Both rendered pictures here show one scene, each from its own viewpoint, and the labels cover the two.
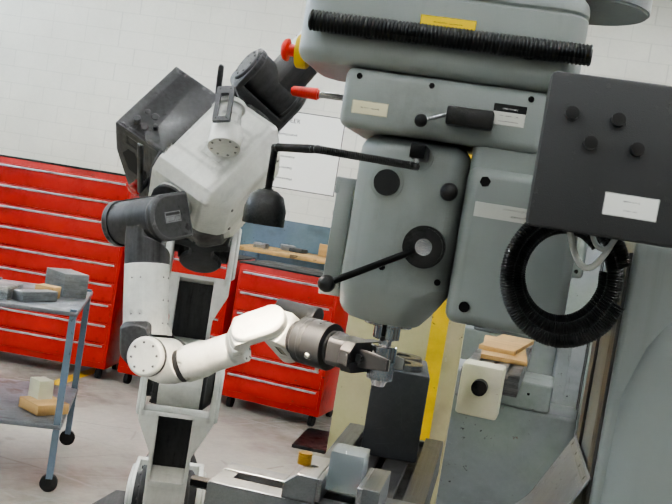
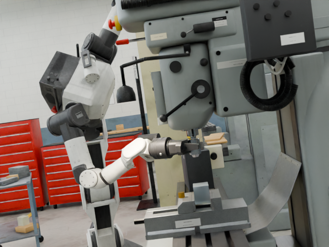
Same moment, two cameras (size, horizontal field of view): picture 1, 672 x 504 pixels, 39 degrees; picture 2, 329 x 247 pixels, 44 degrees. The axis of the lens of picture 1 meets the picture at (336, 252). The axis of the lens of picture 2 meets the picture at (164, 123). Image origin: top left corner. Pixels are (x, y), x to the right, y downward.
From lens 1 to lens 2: 21 cm
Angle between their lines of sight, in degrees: 7
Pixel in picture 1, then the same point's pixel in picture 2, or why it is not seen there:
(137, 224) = (64, 123)
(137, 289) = (74, 151)
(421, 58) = (175, 8)
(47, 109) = not seen: outside the picture
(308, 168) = not seen: hidden behind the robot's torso
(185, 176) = (78, 96)
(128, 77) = (10, 80)
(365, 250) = (175, 99)
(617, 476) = (313, 158)
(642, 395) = (313, 120)
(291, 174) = not seen: hidden behind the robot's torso
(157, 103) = (54, 68)
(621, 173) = (284, 25)
